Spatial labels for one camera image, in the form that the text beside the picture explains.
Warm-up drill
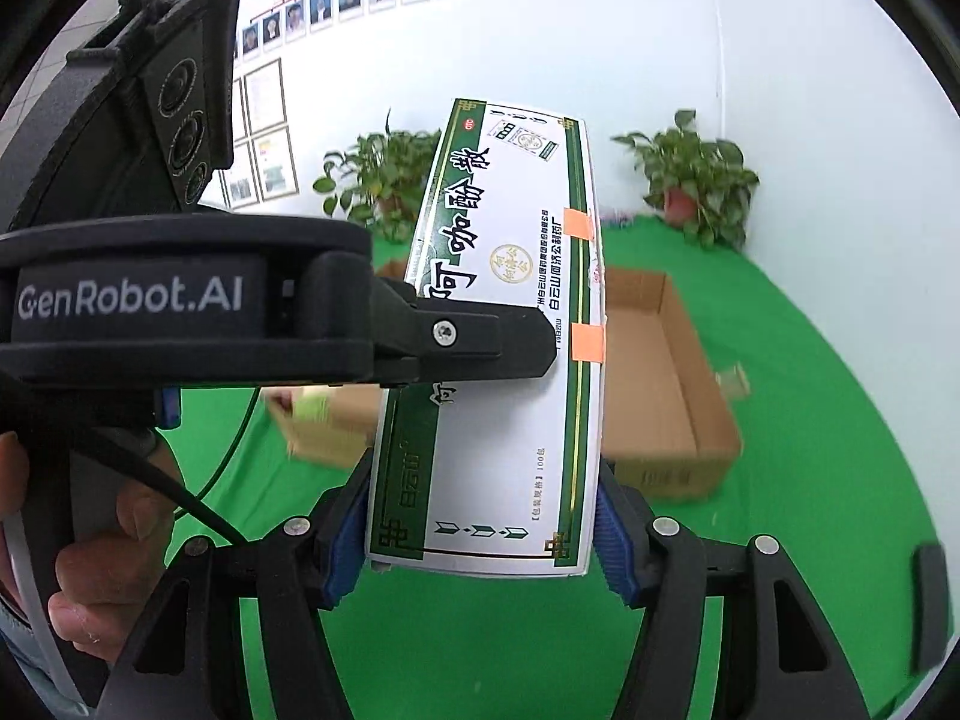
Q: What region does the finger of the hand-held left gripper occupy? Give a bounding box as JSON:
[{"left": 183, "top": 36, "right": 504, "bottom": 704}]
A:
[{"left": 375, "top": 276, "right": 558, "bottom": 392}]

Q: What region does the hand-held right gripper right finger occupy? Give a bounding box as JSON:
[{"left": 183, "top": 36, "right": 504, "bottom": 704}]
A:
[{"left": 598, "top": 456, "right": 863, "bottom": 720}]

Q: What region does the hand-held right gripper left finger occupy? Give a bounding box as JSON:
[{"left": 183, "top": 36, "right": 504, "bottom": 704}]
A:
[{"left": 97, "top": 456, "right": 374, "bottom": 720}]

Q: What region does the white green medicine box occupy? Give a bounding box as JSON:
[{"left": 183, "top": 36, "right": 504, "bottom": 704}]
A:
[{"left": 365, "top": 97, "right": 607, "bottom": 580}]

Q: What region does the pink plush toy green hair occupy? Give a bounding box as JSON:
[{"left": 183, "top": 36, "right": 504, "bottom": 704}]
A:
[{"left": 268, "top": 388, "right": 332, "bottom": 422}]

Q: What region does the cardboard box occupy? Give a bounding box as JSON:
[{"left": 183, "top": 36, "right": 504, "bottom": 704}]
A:
[{"left": 266, "top": 261, "right": 751, "bottom": 502}]

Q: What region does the person's left hand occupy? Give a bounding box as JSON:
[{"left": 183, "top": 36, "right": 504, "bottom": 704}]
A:
[{"left": 0, "top": 427, "right": 186, "bottom": 665}]

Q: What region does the large green potted plant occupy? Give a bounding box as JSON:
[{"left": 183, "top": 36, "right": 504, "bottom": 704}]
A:
[{"left": 313, "top": 109, "right": 443, "bottom": 246}]

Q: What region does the green plant in red pot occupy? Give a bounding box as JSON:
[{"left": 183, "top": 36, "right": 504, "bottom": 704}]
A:
[{"left": 610, "top": 110, "right": 761, "bottom": 251}]

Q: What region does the black table clamp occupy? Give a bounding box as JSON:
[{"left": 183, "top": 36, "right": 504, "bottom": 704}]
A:
[{"left": 910, "top": 543, "right": 950, "bottom": 681}]

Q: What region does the framed wall certificate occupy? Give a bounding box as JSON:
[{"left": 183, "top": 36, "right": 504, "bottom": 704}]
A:
[
  {"left": 219, "top": 169, "right": 262, "bottom": 212},
  {"left": 240, "top": 58, "right": 290, "bottom": 142},
  {"left": 250, "top": 126, "right": 299, "bottom": 202}
]

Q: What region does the black cable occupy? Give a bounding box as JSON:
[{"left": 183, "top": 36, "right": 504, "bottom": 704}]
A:
[{"left": 75, "top": 386, "right": 265, "bottom": 545}]

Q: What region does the white strap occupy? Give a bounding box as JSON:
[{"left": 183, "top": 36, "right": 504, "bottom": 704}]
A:
[{"left": 2, "top": 516, "right": 77, "bottom": 700}]

